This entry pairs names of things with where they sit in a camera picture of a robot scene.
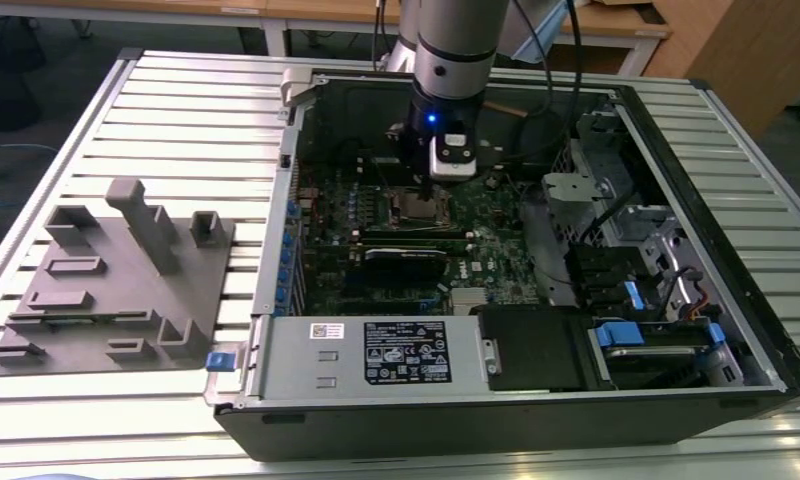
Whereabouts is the silver green CPU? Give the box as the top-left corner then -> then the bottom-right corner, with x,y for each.
399,192 -> 443,220

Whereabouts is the metal socket cover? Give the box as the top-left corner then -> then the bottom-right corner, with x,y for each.
390,187 -> 456,226

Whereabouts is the CPU socket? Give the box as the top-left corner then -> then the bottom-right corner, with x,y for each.
384,183 -> 459,229

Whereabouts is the black expansion slot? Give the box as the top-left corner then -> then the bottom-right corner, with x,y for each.
336,298 -> 436,309

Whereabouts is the silver metal disk bay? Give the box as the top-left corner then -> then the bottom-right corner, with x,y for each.
539,109 -> 715,321

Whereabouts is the green motherboard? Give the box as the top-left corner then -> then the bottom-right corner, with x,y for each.
292,159 -> 555,319

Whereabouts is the black graphics card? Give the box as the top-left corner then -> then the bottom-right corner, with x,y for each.
363,247 -> 452,296

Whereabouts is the silver finned heatsink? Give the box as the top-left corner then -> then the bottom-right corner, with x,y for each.
450,287 -> 492,307

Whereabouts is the blue plastic bay tab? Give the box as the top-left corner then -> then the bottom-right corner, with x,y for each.
620,280 -> 647,310

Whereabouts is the black plastic shroud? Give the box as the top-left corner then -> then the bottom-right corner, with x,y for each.
476,307 -> 615,394

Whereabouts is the wooden cabinet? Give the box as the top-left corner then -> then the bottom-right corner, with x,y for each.
643,0 -> 800,144

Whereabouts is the hard disk in blue carrier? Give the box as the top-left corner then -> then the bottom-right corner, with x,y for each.
590,319 -> 729,391

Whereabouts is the silver power supply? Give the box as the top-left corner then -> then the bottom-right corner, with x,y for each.
243,314 -> 499,401

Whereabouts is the grey parts rack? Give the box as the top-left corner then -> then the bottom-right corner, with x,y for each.
0,178 -> 239,377

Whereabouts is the black open PC case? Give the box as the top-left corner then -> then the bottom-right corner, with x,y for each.
203,67 -> 800,464

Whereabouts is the black office chair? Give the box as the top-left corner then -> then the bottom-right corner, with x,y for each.
0,29 -> 48,134

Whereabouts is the green RAM stick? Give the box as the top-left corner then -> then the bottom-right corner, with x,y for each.
43,314 -> 105,327

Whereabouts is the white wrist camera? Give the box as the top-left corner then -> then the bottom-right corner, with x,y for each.
428,130 -> 480,182

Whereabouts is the black camera cable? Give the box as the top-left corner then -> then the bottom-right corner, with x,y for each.
486,0 -> 583,166

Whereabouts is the wooden desk white frame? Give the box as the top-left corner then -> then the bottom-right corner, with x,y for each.
266,0 -> 674,76
0,0 -> 272,59

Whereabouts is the orange yellow wire bundle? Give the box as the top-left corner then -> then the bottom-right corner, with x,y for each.
686,292 -> 717,321

